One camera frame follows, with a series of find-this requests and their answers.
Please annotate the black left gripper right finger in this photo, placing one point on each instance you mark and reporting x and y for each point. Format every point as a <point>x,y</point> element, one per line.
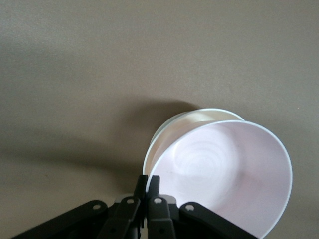
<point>159,219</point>

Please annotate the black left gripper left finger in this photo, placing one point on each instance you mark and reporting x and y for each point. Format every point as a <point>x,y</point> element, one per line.
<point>119,219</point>

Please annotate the pink bowl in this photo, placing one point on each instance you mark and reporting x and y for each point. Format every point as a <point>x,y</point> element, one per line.
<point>224,169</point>

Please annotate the white bowl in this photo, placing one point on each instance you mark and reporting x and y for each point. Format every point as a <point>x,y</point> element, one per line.
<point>174,129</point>

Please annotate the brown table cover mat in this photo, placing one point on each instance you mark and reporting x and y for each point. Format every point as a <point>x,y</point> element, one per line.
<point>99,62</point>

